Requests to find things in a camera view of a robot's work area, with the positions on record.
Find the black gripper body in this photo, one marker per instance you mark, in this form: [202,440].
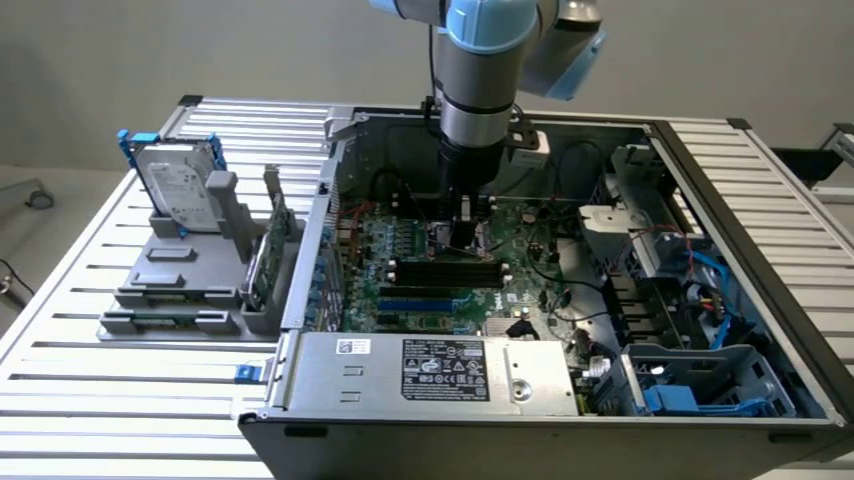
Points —
[468,165]

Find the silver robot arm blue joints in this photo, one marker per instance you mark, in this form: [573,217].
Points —
[477,70]

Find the CPU socket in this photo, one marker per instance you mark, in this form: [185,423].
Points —
[437,240]

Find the black RAM slots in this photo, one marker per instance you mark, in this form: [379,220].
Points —
[448,272]

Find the green motherboard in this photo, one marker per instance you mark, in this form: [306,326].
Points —
[407,250]

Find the black expansion slot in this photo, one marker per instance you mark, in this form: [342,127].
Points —
[410,292]

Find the blue expansion slot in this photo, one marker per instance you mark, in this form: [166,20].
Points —
[415,305]

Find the silver chipset heatsink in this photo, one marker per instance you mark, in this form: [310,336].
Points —
[497,330]

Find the grey metal drive cage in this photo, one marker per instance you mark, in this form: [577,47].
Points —
[628,220]

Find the green graphics card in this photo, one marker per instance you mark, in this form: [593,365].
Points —
[275,240]

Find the silver power supply unit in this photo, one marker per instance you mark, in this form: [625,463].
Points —
[428,372]

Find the open black PC case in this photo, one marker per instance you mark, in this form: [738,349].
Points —
[734,240]

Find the grey parts rack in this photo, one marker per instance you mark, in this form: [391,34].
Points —
[187,280]

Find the blue case latch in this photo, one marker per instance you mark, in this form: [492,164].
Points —
[246,372]

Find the grey disk bay blue latch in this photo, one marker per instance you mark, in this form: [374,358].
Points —
[694,380]

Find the green RAM stick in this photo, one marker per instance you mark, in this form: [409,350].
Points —
[173,299]

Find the chair caster wheel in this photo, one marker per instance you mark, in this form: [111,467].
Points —
[39,197]

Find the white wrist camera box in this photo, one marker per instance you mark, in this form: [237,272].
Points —
[530,150]

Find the hard disk with blue bracket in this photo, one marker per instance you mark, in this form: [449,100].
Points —
[175,185]

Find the side table metal frame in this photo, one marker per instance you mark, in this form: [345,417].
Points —
[817,160]

